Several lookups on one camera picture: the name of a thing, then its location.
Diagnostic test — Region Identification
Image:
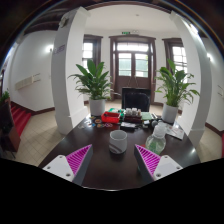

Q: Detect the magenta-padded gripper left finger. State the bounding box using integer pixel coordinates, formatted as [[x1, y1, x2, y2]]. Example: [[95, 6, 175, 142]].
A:
[[42, 143, 94, 186]]

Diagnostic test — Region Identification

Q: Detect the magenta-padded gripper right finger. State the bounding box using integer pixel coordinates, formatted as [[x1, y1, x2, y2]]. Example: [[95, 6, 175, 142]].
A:
[[133, 143, 184, 185]]

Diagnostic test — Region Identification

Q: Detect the clear bottle with green drink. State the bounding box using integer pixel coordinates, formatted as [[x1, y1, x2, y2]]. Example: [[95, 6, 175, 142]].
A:
[[145, 121, 167, 156]]

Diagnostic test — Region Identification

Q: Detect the printed magazine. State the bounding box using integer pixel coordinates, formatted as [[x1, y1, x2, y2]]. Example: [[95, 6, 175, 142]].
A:
[[165, 122, 185, 141]]

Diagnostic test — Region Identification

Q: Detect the potted plant in white pot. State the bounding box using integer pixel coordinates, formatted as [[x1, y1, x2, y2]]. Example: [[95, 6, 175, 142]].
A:
[[154, 58, 201, 124], [68, 59, 114, 117]]

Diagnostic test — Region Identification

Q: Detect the white cup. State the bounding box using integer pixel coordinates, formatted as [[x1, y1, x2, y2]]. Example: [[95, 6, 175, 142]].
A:
[[108, 129, 128, 155]]

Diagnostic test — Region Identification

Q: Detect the black box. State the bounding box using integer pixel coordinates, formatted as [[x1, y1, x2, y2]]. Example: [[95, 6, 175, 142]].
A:
[[119, 121, 137, 132]]

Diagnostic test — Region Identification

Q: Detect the dark wooden cabinet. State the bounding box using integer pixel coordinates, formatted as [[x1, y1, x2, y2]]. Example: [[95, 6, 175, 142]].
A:
[[0, 96, 22, 154]]

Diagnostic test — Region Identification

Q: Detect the red plastic box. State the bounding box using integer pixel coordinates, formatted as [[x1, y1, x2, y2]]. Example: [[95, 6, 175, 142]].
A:
[[100, 111, 121, 124]]

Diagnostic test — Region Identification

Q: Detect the black chair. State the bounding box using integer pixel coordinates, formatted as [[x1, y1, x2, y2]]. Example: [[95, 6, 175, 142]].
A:
[[121, 87, 152, 113]]

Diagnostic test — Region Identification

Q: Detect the brown wooden double door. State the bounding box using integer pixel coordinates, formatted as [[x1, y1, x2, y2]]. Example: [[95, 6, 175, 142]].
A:
[[109, 34, 157, 104]]

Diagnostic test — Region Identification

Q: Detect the brown-framed window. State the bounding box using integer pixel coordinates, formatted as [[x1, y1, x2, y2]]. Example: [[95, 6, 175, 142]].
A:
[[162, 37, 188, 74], [82, 34, 104, 73]]

